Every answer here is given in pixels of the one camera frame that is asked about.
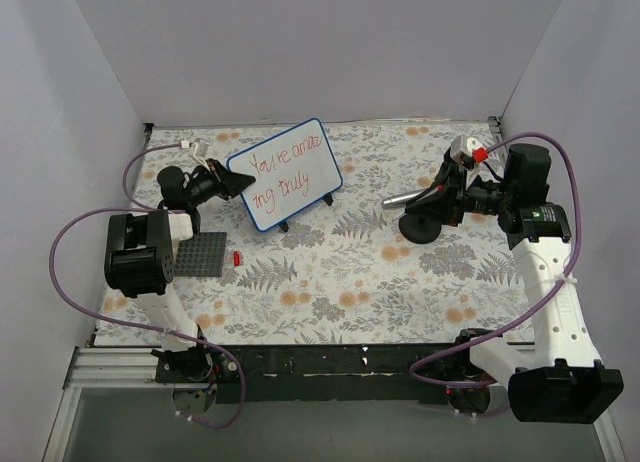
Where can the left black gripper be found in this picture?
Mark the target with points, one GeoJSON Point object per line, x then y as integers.
{"type": "Point", "coordinates": [216, 177]}

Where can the wire whiteboard stand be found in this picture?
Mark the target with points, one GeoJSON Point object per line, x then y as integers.
{"type": "Point", "coordinates": [326, 200]}

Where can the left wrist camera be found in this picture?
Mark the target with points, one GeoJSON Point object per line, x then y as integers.
{"type": "Point", "coordinates": [197, 150]}

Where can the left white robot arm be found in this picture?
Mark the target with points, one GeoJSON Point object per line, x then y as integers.
{"type": "Point", "coordinates": [141, 250]}

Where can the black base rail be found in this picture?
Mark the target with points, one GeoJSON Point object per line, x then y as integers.
{"type": "Point", "coordinates": [278, 373]}

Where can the grey studded baseplate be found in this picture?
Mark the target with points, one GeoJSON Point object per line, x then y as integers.
{"type": "Point", "coordinates": [202, 255]}

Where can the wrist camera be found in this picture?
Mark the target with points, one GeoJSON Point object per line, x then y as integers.
{"type": "Point", "coordinates": [468, 153]}
{"type": "Point", "coordinates": [197, 150]}

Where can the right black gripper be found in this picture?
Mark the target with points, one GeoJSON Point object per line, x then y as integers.
{"type": "Point", "coordinates": [458, 202]}

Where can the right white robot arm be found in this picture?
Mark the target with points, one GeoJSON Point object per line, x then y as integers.
{"type": "Point", "coordinates": [546, 359]}

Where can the black microphone on stand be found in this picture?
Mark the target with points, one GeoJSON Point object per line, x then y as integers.
{"type": "Point", "coordinates": [416, 228]}

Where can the blue framed whiteboard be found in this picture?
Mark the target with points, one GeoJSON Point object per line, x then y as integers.
{"type": "Point", "coordinates": [293, 170]}

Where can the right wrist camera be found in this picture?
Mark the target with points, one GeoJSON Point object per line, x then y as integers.
{"type": "Point", "coordinates": [468, 153]}

